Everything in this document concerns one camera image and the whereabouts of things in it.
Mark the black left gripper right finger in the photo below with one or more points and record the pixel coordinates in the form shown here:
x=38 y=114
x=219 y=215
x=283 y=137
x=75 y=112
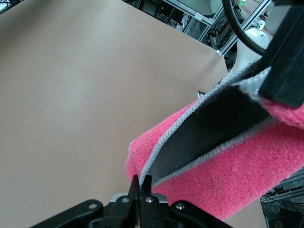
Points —
x=149 y=211

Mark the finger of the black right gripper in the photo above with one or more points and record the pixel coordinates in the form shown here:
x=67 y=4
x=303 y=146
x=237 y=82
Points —
x=285 y=71

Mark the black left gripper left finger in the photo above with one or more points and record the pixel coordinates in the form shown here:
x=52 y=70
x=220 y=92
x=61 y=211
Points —
x=126 y=211

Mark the pink microfibre towel grey edge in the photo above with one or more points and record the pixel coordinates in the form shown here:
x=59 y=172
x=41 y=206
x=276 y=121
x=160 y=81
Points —
x=225 y=178

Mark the brown table cover mat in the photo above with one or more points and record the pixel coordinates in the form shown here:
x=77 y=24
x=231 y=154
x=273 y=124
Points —
x=71 y=95

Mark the aluminium extrusion frame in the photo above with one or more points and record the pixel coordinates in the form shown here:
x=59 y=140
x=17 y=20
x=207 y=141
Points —
x=190 y=12
x=285 y=202

